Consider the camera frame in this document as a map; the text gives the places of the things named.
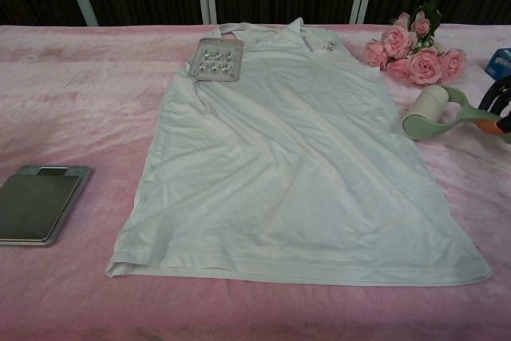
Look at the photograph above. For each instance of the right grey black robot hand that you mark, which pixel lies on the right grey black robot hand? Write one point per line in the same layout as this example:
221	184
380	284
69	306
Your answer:
489	125

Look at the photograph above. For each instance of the green lint roller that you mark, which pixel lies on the green lint roller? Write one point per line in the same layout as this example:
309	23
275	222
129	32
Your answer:
427	103

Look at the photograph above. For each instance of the blue cookie box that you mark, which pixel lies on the blue cookie box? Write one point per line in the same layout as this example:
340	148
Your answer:
501	63

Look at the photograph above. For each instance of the pink rose bouquet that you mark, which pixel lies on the pink rose bouquet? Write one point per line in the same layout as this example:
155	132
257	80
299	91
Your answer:
423	63

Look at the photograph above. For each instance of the white tank top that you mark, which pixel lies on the white tank top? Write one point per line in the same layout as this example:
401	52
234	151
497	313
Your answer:
279	165

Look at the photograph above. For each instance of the hair clip card pack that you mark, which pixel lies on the hair clip card pack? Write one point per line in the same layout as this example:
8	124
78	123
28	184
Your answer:
217	59

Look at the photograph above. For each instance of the pink fleece blanket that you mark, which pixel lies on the pink fleece blanket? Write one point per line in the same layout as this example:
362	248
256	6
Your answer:
80	117

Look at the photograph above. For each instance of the silver digital scale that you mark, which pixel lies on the silver digital scale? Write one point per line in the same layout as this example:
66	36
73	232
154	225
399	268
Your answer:
36	209

